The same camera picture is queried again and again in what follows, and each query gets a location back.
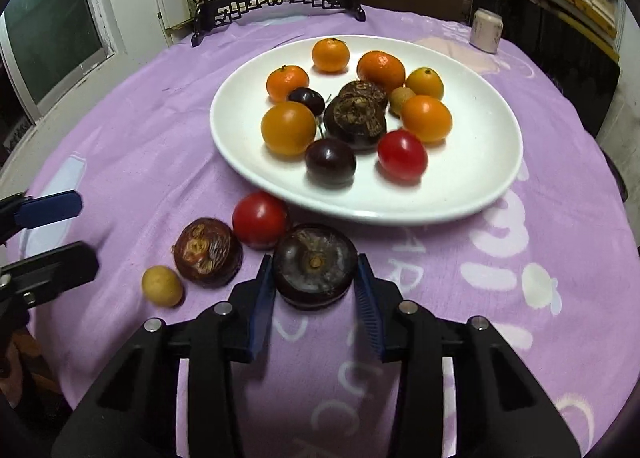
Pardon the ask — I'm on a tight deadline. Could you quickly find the dark brown mangosteen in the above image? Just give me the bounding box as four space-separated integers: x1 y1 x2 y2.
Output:
172 218 243 288

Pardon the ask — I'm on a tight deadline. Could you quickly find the red cherry tomato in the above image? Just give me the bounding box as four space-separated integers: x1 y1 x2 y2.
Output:
378 129 428 182
232 192 291 249

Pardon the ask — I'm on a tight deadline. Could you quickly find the dark purple mangosteen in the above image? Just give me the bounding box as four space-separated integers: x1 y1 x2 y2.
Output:
323 96 387 151
271 223 358 310

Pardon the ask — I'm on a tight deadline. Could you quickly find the yellow orange kumquat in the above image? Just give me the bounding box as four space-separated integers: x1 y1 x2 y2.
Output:
406 67 444 100
260 101 317 157

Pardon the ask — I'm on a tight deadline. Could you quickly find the small orange mandarin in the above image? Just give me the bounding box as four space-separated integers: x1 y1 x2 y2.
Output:
266 65 309 103

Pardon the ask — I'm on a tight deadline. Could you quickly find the dark purple plum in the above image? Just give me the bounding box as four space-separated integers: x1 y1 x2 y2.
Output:
288 87 326 117
305 139 357 186

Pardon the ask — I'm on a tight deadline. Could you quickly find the large orange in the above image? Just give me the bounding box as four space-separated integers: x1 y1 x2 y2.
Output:
311 38 350 74

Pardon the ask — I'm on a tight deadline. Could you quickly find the purple printed tablecloth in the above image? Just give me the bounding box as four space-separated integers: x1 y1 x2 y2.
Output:
8 8 639 457

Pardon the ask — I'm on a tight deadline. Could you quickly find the white oval plate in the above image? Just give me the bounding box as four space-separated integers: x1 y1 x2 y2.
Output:
209 35 523 225

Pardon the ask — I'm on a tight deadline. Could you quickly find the pale drink can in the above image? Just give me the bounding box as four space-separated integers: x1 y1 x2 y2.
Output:
470 8 503 54

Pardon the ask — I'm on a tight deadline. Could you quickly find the window with white frame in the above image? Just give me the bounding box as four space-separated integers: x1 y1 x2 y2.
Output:
1 0 116 149

